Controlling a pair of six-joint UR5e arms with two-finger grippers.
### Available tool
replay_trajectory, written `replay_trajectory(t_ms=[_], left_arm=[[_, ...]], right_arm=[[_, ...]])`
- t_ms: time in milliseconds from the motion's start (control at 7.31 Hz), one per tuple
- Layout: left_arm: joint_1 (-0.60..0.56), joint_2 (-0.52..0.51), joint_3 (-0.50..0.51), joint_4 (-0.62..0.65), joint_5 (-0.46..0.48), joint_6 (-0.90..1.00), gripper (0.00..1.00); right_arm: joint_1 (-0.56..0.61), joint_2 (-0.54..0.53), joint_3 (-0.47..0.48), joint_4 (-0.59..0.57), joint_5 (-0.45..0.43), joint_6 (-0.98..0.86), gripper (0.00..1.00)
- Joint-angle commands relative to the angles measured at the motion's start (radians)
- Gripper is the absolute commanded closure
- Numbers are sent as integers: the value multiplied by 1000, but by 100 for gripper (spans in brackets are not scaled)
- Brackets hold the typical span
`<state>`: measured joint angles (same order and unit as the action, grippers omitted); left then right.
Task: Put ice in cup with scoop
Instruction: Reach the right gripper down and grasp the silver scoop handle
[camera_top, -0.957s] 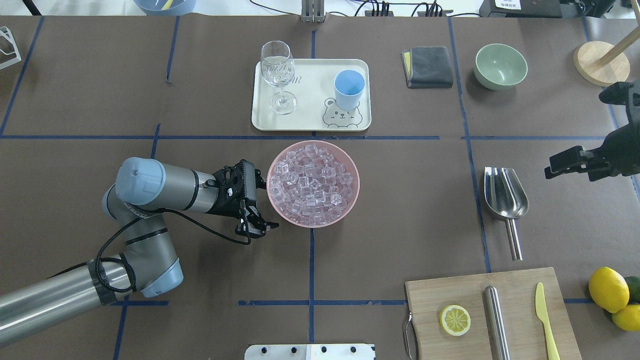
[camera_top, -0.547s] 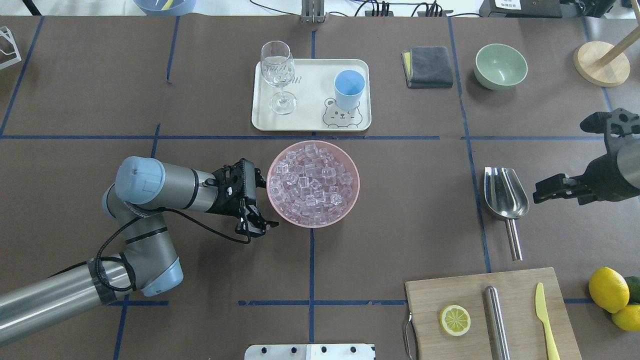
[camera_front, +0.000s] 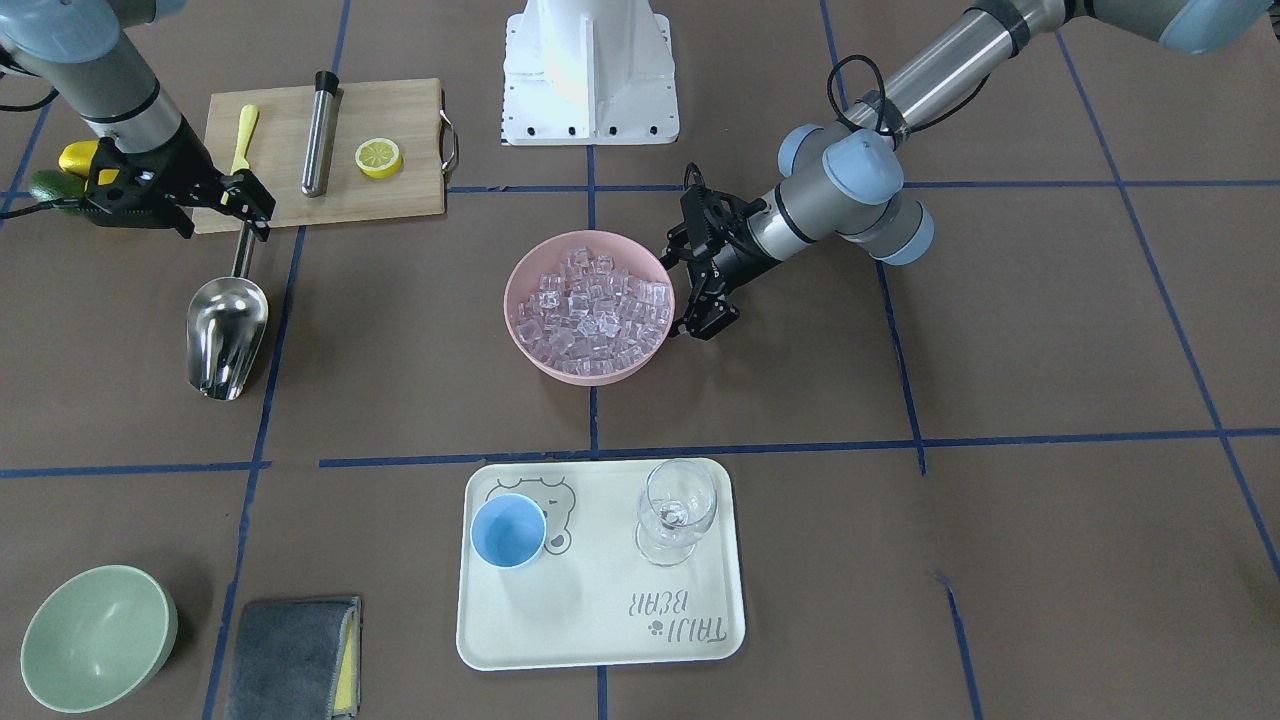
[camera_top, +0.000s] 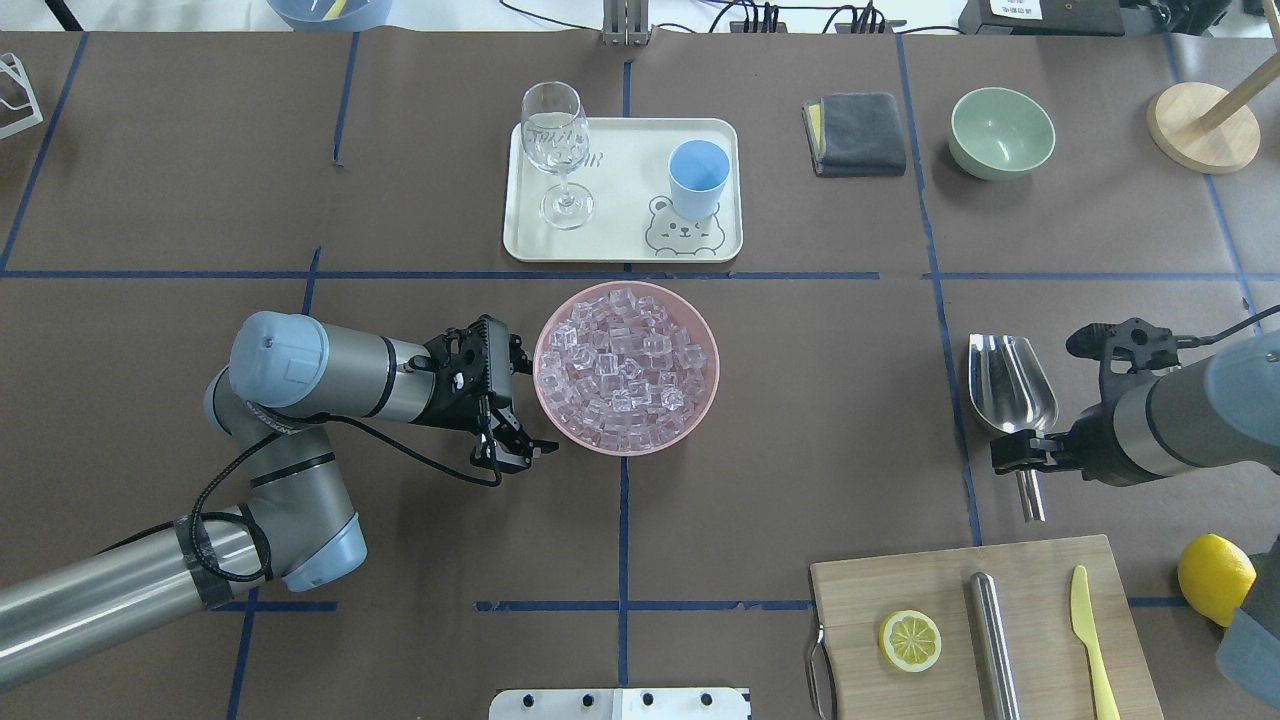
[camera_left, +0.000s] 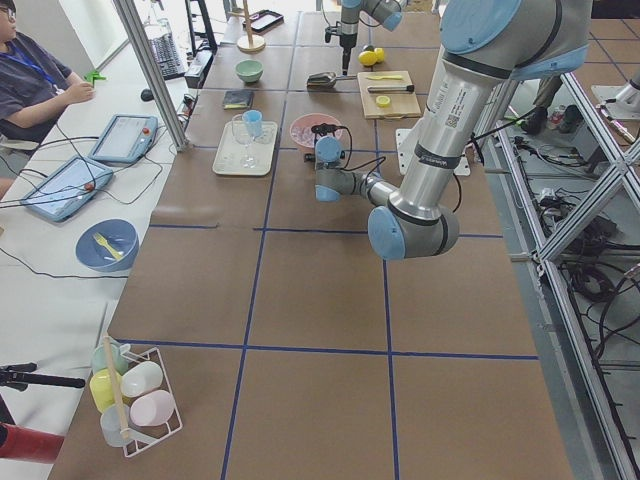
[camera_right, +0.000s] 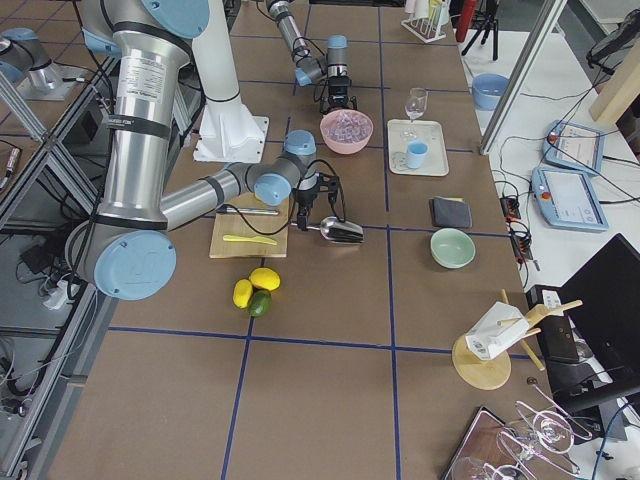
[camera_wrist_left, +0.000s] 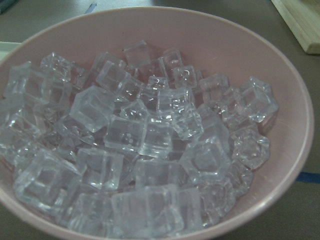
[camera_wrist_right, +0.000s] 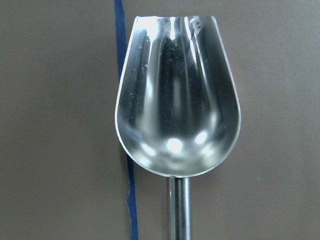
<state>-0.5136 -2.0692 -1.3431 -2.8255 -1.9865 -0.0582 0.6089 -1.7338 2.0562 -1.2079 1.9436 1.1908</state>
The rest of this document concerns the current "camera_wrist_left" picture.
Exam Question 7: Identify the clear ice cubes pile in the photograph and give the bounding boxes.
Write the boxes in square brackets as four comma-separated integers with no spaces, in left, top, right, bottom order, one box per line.
[0,41,278,239]

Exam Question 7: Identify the pink bowl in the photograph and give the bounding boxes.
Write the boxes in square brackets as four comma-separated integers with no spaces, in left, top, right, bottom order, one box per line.
[0,6,315,240]

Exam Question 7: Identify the wooden cutting board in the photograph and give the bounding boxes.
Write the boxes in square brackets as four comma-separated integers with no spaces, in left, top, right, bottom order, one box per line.
[272,0,320,55]

